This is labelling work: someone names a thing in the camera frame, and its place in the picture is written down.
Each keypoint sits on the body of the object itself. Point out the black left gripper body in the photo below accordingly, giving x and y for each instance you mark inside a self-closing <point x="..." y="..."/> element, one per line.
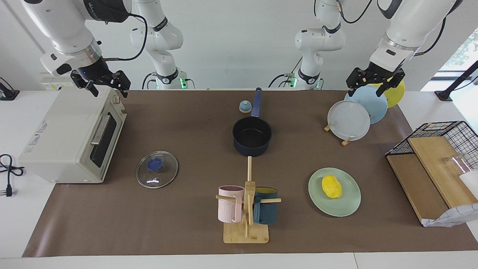
<point x="381" y="71"/>

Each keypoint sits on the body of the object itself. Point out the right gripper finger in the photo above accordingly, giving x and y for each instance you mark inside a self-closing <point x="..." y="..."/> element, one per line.
<point x="84" y="80"/>
<point x="123" y="80"/>

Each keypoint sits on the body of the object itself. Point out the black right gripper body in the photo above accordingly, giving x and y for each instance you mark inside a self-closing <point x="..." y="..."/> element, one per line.
<point x="99" y="73"/>

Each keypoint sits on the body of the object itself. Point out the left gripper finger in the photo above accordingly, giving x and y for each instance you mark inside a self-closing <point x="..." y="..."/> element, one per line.
<point x="392" y="80"/>
<point x="354" y="78"/>

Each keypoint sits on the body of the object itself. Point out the glass lid blue knob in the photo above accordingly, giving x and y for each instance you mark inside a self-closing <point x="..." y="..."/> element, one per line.
<point x="164" y="175"/>

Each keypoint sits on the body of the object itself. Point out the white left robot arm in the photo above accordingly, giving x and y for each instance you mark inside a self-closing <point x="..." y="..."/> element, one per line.
<point x="414" y="22"/>

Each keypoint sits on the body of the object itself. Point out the yellow plate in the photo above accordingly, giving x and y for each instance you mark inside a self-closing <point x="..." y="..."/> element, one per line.
<point x="396" y="97"/>

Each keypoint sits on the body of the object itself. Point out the light blue plate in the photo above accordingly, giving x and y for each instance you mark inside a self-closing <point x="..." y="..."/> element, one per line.
<point x="373" y="108"/>

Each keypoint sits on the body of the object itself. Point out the grey plate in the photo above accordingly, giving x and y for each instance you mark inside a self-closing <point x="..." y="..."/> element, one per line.
<point x="349" y="121"/>

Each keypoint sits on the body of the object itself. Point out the wooden plate rack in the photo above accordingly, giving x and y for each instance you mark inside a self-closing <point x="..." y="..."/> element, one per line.
<point x="346" y="142"/>

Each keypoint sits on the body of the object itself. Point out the dark blue pot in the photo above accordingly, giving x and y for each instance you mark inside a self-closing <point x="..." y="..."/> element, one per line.
<point x="252" y="151"/>

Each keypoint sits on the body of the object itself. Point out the green plate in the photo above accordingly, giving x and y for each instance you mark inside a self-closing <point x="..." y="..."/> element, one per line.
<point x="343" y="207"/>

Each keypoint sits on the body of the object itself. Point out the white power strip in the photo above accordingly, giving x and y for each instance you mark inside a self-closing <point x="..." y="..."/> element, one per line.
<point x="52" y="85"/>

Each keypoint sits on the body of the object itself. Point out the beige toaster oven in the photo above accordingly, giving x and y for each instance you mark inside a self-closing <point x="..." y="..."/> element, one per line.
<point x="59" y="142"/>

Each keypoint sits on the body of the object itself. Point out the brown table mat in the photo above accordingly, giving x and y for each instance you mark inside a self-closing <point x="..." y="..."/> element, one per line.
<point x="179" y="168"/>

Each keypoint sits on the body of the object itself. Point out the clear glass cup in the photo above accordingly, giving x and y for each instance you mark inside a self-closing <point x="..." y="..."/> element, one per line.
<point x="457" y="164"/>

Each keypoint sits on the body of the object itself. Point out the wooden shelf box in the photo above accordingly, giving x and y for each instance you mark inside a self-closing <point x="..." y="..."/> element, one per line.
<point x="418" y="186"/>

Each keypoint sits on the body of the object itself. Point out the small blue round knob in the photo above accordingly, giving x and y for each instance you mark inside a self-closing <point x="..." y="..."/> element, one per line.
<point x="245" y="107"/>

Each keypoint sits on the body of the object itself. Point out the white cup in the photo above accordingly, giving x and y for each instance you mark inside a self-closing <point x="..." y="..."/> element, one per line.
<point x="471" y="183"/>

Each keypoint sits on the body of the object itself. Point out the white crumpled bag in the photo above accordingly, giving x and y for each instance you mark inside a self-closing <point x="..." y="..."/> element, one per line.
<point x="455" y="216"/>

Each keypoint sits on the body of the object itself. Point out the teal mug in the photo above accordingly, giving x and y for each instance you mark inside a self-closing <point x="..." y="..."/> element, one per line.
<point x="267" y="215"/>

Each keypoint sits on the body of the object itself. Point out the pink ribbed mug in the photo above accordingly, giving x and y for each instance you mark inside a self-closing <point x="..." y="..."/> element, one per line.
<point x="227" y="209"/>

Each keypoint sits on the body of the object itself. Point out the wooden mug tree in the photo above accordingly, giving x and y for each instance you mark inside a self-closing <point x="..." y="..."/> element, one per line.
<point x="246" y="235"/>

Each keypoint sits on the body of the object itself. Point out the black camera stand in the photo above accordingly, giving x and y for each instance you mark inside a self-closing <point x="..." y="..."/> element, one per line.
<point x="444" y="95"/>

